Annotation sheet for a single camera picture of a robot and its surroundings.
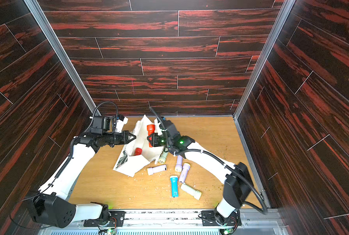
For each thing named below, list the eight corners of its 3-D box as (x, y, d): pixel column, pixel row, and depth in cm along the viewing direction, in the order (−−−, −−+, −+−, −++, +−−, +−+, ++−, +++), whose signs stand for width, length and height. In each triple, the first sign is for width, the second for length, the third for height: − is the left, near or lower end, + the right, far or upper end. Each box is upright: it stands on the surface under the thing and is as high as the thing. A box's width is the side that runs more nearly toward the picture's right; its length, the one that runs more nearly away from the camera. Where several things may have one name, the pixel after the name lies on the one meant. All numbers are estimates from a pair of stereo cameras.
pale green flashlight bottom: (179, 189, 85) (179, 187, 83) (182, 183, 87) (183, 181, 85) (198, 200, 81) (199, 199, 79) (201, 193, 83) (202, 192, 81)
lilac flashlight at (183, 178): (178, 181, 87) (178, 179, 85) (183, 164, 95) (184, 161, 92) (185, 184, 87) (185, 182, 84) (190, 166, 94) (190, 163, 91)
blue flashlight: (170, 197, 82) (170, 196, 80) (170, 177, 89) (170, 175, 87) (178, 197, 82) (178, 196, 80) (178, 177, 89) (178, 175, 87)
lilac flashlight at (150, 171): (148, 175, 90) (147, 173, 88) (147, 170, 92) (146, 168, 90) (167, 170, 92) (167, 168, 90) (165, 165, 94) (165, 163, 92)
